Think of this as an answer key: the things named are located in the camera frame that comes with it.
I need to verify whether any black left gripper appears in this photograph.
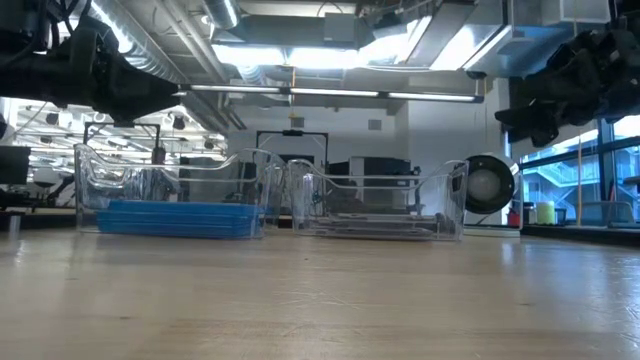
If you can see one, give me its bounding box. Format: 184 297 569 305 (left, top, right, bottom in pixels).
59 29 181 125

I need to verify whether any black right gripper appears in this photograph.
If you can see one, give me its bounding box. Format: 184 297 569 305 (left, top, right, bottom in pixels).
494 30 617 149

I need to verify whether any blue jewel case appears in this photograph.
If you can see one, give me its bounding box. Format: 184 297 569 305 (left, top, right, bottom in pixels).
96 211 264 227
96 222 264 240
106 199 265 218

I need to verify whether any clear black jewel case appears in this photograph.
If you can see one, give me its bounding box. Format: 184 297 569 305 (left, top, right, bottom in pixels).
314 219 436 231
307 227 436 240
327 211 439 224

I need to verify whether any clear plastic bin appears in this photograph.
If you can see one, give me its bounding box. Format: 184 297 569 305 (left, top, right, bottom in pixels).
287 158 470 243
73 143 287 240

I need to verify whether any yellow-green cup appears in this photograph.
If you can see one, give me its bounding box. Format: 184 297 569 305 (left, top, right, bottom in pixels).
535 200 557 226

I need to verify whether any black monitor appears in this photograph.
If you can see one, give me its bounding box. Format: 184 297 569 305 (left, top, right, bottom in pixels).
0 145 32 185

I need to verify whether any black equipment cabinet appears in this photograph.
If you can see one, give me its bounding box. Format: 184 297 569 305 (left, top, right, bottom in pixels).
328 156 417 214

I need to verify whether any long tube light fixture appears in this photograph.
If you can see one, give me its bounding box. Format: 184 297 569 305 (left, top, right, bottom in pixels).
179 83 485 105

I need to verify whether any black gantry frame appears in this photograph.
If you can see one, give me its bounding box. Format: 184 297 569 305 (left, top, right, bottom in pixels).
254 128 330 171

